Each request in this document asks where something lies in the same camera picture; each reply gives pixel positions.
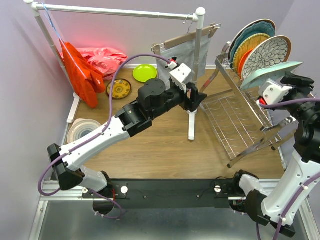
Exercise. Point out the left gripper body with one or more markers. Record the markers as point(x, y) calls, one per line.
point(176, 96)

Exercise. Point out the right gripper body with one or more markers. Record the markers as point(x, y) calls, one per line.
point(301, 90)

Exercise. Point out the light blue divided tray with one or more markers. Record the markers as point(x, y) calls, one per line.
point(259, 77)

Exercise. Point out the brown rim floral plate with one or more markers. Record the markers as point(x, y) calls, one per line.
point(271, 52)

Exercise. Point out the lime green plate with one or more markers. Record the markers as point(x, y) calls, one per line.
point(144, 72)

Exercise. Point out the orange plastic plate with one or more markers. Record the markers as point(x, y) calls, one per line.
point(242, 61)

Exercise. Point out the woven bamboo plate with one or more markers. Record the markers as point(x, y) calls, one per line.
point(248, 44)

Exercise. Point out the teal scalloped plate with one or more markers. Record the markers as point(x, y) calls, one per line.
point(243, 37)

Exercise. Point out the large floral ceramic plate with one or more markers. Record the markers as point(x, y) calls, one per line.
point(236, 35)

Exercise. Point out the white striped plate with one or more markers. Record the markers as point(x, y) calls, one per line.
point(80, 128)

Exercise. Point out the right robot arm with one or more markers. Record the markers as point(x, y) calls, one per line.
point(302, 173)

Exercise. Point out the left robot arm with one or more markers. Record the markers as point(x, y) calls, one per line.
point(153, 100)

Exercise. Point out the metal dish rack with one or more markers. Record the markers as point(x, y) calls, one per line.
point(238, 122)

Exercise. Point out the beige clip hanger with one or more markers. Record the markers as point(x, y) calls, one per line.
point(208, 31)

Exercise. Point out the dark yellow patterned plate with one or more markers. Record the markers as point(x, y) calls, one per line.
point(121, 89)

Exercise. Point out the pink plastic bag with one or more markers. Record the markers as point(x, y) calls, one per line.
point(105, 59)

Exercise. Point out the orange garment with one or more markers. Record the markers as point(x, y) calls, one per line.
point(86, 80)

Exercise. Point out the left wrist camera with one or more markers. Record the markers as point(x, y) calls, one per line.
point(180, 75)

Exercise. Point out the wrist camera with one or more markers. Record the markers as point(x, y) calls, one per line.
point(180, 75)
point(271, 92)

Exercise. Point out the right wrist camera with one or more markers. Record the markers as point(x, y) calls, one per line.
point(271, 92)

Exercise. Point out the white clothes rack frame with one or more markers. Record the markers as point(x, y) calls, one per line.
point(198, 17)

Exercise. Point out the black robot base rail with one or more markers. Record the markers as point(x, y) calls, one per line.
point(173, 193)

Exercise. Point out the blue wire hanger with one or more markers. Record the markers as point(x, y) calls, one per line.
point(64, 47)

